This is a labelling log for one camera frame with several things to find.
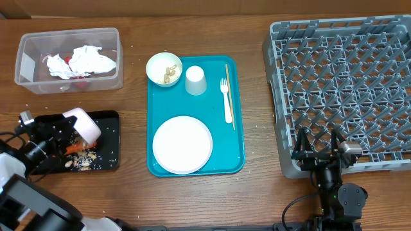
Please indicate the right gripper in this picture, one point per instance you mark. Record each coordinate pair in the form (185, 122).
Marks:
(314, 158)

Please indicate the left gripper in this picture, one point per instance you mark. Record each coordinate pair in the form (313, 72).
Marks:
(49, 133)

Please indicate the orange carrot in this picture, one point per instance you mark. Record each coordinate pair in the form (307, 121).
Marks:
(80, 146)

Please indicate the light green bowl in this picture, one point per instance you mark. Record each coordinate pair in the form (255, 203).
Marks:
(156, 68)

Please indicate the pink round plate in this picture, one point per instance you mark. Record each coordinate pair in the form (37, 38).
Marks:
(182, 145)

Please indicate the white upturned cup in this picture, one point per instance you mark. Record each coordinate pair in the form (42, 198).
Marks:
(195, 83)

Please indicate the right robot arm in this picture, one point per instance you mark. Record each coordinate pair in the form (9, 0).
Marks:
(341, 204)

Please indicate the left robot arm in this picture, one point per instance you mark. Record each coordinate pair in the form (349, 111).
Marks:
(19, 195)

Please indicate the red waste piece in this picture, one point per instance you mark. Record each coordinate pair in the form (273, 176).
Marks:
(79, 84)

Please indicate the grey dishwasher rack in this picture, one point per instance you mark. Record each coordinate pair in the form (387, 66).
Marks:
(350, 75)

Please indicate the clear plastic waste bin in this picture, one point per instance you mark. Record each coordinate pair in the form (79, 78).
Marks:
(31, 70)

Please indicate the black plastic tray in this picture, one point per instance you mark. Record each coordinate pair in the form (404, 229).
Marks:
(107, 148)

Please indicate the small crumpled white tissue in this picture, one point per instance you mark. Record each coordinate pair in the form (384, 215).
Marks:
(58, 67)

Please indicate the large crumpled white tissue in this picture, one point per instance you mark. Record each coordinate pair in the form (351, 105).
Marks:
(87, 60)

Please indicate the white plastic fork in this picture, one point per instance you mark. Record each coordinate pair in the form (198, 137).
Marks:
(224, 89)

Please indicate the wooden chopstick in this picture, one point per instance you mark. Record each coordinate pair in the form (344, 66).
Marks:
(230, 95)

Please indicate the teal serving tray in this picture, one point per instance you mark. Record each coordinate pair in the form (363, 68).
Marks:
(228, 154)

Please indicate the peanuts in green bowl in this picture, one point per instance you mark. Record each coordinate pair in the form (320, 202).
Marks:
(170, 73)

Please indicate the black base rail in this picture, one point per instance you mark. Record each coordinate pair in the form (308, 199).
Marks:
(274, 227)

